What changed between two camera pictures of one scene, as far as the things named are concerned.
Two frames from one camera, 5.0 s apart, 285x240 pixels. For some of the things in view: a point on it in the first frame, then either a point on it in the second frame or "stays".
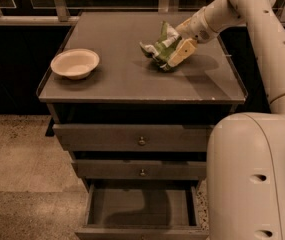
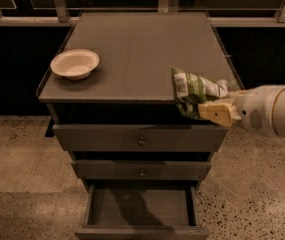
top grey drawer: [133, 137] stays
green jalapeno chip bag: [159, 52] to [190, 90]
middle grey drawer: [143, 169] stays
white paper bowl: [74, 63] stays
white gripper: [197, 28] to [254, 109]
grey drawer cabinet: [136, 133] stays
